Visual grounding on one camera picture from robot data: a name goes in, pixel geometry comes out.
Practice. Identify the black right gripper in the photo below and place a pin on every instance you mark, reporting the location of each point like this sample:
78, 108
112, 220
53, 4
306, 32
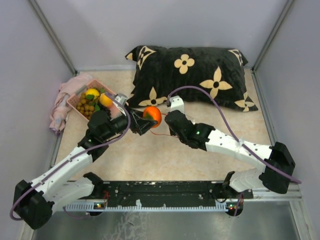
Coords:
172, 132

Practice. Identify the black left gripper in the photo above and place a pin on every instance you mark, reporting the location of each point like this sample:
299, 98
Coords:
139, 125

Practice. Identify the orange persimmon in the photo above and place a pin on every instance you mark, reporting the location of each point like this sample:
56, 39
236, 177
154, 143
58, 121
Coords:
153, 113

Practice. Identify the clear zip bag orange zipper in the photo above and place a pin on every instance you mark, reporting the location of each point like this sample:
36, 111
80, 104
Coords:
162, 129

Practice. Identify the brown longan bunch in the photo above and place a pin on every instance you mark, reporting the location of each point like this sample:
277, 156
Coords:
86, 107

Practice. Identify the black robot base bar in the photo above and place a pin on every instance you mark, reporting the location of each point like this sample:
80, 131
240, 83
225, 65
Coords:
160, 193

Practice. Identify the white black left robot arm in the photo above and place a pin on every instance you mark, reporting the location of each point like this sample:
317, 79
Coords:
36, 201

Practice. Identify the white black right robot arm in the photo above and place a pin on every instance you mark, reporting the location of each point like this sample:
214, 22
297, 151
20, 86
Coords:
272, 165

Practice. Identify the dark grape bunch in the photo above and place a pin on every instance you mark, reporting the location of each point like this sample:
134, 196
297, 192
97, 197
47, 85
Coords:
105, 110

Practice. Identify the orange peach fruit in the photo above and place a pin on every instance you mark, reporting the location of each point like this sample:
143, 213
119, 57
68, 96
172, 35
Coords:
105, 101

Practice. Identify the black pillow cream flowers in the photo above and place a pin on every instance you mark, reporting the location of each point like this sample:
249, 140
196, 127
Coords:
199, 73

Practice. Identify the yellow lemon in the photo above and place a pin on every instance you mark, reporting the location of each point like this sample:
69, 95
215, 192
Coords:
92, 94

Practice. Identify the pink plastic basket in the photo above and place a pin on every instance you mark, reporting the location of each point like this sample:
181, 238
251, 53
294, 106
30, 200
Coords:
73, 99

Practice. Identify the pink cloth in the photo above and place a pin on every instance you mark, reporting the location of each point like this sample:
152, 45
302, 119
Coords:
61, 108

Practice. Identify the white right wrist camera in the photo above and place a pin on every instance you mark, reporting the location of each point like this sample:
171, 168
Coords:
175, 103

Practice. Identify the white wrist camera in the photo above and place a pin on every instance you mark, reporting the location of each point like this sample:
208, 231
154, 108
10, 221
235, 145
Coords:
118, 103
175, 103

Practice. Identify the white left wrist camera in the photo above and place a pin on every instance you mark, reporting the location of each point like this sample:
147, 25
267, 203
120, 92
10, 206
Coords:
118, 103

